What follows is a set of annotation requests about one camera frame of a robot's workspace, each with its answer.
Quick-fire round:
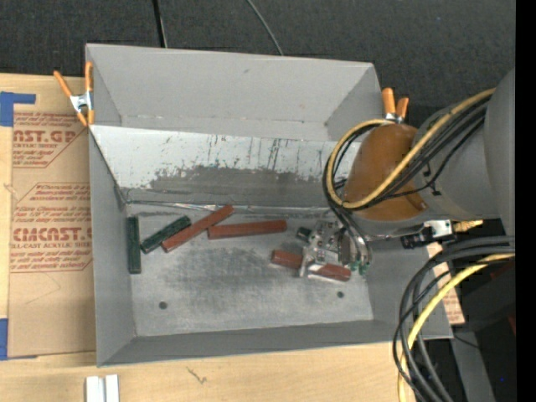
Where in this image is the dark green flat block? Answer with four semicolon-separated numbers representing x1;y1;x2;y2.
126;216;143;276
139;214;193;255

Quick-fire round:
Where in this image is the brown cardboard board red print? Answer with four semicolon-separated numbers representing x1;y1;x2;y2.
0;72;98;360

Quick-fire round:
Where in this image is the black cylinder on white bracket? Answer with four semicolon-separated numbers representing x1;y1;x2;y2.
400;219;456;250

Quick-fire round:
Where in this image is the red-brown block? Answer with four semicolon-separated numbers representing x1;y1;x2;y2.
270;249;353;283
206;219;289;241
160;204;236;254

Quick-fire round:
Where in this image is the grey metal bin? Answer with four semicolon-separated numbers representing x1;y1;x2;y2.
85;43;454;368

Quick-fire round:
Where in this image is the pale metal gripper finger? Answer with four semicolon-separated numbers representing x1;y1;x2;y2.
297;261;332;281
301;245;326;264

